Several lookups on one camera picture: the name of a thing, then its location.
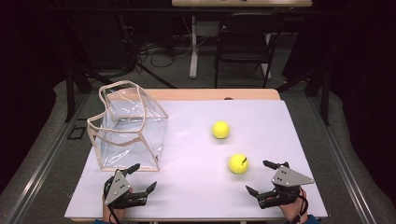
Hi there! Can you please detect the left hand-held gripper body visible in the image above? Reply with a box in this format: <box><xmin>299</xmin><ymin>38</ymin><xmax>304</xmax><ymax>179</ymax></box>
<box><xmin>104</xmin><ymin>170</ymin><xmax>149</xmax><ymax>210</ymax></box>

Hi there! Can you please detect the black folding chair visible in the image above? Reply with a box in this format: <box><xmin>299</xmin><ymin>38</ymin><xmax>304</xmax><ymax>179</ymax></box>
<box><xmin>214</xmin><ymin>12</ymin><xmax>286</xmax><ymax>90</ymax></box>

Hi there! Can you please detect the black floor outlet frame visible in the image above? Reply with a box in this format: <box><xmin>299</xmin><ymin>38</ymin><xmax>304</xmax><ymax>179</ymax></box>
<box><xmin>67</xmin><ymin>125</ymin><xmax>87</xmax><ymax>141</ymax></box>

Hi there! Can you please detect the hand-held gripper black cable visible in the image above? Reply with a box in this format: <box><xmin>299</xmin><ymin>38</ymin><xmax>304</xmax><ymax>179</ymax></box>
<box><xmin>104</xmin><ymin>176</ymin><xmax>122</xmax><ymax>224</ymax></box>
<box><xmin>279</xmin><ymin>189</ymin><xmax>310</xmax><ymax>224</ymax></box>

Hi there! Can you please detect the white-legged background desk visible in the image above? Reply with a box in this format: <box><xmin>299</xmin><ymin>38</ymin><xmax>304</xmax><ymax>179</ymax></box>
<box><xmin>171</xmin><ymin>0</ymin><xmax>313</xmax><ymax>80</ymax></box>

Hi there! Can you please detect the black metal stand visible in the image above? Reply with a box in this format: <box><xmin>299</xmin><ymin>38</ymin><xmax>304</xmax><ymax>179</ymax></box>
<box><xmin>275</xmin><ymin>66</ymin><xmax>331</xmax><ymax>127</ymax></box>
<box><xmin>64</xmin><ymin>66</ymin><xmax>94</xmax><ymax>123</ymax></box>

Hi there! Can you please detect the person's right hand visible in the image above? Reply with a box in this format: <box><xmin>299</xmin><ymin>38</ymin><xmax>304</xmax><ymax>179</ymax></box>
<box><xmin>274</xmin><ymin>188</ymin><xmax>309</xmax><ymax>224</ymax></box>

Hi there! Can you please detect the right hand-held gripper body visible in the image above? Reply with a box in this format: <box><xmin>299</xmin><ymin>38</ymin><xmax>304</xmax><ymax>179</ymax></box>
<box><xmin>258</xmin><ymin>164</ymin><xmax>316</xmax><ymax>210</ymax></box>

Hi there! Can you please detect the person's left hand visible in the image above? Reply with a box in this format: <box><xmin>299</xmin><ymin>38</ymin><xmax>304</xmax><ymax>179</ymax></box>
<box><xmin>101</xmin><ymin>186</ymin><xmax>134</xmax><ymax>224</ymax></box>

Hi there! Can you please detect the clear plastic bag beige trim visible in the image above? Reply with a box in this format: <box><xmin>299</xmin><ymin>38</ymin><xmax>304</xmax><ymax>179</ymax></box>
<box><xmin>86</xmin><ymin>79</ymin><xmax>170</xmax><ymax>173</ymax></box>

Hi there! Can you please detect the metal floor rail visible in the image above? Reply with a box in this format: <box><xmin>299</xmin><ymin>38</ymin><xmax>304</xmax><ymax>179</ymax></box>
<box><xmin>0</xmin><ymin>92</ymin><xmax>92</xmax><ymax>224</ymax></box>
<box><xmin>309</xmin><ymin>92</ymin><xmax>379</xmax><ymax>224</ymax></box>

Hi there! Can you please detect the dark curtain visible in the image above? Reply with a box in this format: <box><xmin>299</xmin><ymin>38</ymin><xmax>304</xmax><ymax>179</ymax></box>
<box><xmin>0</xmin><ymin>0</ymin><xmax>68</xmax><ymax>194</ymax></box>
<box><xmin>328</xmin><ymin>0</ymin><xmax>396</xmax><ymax>200</ymax></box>

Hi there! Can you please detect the bundle of floor cables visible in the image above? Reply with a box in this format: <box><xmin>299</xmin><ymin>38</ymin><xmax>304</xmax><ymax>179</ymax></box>
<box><xmin>118</xmin><ymin>15</ymin><xmax>194</xmax><ymax>76</ymax></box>

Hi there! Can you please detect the white table sheet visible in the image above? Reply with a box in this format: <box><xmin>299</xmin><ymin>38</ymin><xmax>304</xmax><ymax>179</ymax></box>
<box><xmin>64</xmin><ymin>99</ymin><xmax>329</xmax><ymax>220</ymax></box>

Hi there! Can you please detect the right hand-held gripper black cable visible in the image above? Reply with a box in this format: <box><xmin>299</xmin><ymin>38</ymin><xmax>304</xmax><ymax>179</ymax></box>
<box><xmin>279</xmin><ymin>189</ymin><xmax>310</xmax><ymax>224</ymax></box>

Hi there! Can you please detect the plain yellow tennis ball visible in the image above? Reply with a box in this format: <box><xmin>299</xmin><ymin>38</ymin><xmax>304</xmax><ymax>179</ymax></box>
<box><xmin>211</xmin><ymin>119</ymin><xmax>232</xmax><ymax>140</ymax></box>

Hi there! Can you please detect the left hand-held gripper black cable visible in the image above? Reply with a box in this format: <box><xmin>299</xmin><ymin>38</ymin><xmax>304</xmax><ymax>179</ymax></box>
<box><xmin>104</xmin><ymin>176</ymin><xmax>122</xmax><ymax>224</ymax></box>

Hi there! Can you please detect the yellow tennis ball black mark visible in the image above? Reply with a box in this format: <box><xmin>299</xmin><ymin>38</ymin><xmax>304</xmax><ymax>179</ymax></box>
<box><xmin>228</xmin><ymin>153</ymin><xmax>250</xmax><ymax>175</ymax></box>

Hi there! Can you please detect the light wooden table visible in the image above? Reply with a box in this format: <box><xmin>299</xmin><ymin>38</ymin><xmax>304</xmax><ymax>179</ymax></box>
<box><xmin>64</xmin><ymin>88</ymin><xmax>329</xmax><ymax>223</ymax></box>

